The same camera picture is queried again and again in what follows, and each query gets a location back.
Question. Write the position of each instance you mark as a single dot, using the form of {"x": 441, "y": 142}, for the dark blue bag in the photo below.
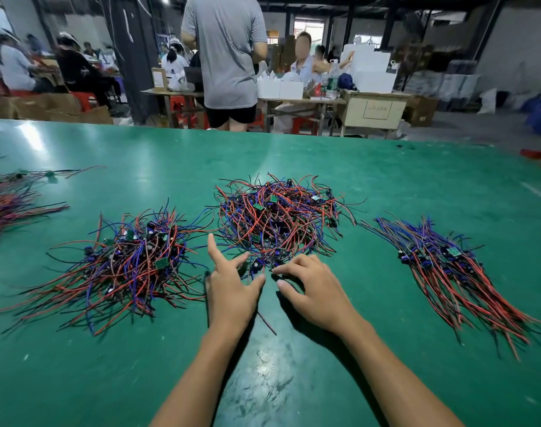
{"x": 346, "y": 82}

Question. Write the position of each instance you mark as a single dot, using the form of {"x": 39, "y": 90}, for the row of cardboard boxes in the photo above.
{"x": 48, "y": 107}

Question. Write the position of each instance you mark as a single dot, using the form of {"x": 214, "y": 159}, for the person's left forearm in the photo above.
{"x": 195, "y": 387}

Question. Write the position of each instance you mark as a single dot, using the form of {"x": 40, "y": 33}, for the cream cabinet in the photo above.
{"x": 374, "y": 111}

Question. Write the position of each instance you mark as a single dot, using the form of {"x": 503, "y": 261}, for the person's left hand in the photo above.
{"x": 230, "y": 298}

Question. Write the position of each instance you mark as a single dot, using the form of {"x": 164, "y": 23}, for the person's right hand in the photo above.
{"x": 324, "y": 298}

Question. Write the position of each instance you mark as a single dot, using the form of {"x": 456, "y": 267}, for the person's right forearm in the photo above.
{"x": 399, "y": 382}

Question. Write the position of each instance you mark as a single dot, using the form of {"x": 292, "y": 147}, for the red plastic stool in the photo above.
{"x": 304, "y": 126}
{"x": 82, "y": 99}
{"x": 180, "y": 111}

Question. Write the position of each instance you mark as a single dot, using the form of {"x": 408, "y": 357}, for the stack of white boxes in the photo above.
{"x": 370, "y": 68}

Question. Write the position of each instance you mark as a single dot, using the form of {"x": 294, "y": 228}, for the long wooden work table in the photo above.
{"x": 288, "y": 100}

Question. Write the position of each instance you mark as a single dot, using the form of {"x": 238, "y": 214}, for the small red floor object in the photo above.
{"x": 532, "y": 154}

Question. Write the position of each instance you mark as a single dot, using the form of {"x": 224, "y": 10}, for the row of white containers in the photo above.
{"x": 280, "y": 88}

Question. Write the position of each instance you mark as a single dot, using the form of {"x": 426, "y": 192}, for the brown cardboard box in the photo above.
{"x": 422, "y": 111}

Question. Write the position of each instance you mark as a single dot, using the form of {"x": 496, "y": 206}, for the dark pillar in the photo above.
{"x": 133, "y": 49}

